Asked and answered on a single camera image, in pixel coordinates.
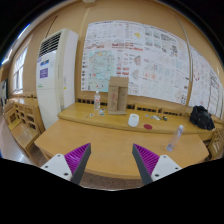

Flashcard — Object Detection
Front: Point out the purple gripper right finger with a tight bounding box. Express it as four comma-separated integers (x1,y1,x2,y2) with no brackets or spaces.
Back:
132,144,181,185

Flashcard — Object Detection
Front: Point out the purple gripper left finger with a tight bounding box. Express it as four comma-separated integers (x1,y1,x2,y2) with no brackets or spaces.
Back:
42,143,91,185

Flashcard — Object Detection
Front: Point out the clear plastic water bottle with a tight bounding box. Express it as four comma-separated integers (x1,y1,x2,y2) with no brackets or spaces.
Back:
166,125,184,152

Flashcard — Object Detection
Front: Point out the red round coaster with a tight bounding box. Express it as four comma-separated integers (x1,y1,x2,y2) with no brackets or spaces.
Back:
144,124,152,130

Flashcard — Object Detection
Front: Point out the white cup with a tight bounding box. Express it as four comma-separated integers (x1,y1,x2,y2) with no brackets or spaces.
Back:
128,114,140,127

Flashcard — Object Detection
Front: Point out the white flat packet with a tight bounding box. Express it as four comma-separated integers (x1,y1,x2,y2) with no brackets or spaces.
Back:
151,115,161,121

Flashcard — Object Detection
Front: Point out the small blue sticker item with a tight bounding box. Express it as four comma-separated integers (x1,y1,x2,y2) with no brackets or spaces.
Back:
99,110,105,116

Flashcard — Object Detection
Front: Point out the wooden chair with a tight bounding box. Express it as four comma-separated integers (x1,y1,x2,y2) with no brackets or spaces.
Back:
3,98,45,157

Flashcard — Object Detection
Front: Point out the black bag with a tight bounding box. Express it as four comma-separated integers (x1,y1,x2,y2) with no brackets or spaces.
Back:
189,106,215,130

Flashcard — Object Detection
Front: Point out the bottle with red label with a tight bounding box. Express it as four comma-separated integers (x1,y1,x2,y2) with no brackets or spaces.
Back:
94,91,100,110

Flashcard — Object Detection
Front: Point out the brown cardboard box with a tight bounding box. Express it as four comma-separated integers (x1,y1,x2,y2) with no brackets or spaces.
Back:
107,77,129,115

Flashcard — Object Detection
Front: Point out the white standing air conditioner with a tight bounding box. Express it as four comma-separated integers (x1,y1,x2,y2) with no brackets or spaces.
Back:
36,28,78,129

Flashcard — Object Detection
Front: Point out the right wall poster sheet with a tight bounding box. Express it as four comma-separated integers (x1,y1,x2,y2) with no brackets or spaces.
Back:
189,48,224,118

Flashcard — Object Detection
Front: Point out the large wall poster sheet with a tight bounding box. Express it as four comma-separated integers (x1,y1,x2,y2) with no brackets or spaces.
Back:
81,20,189,105

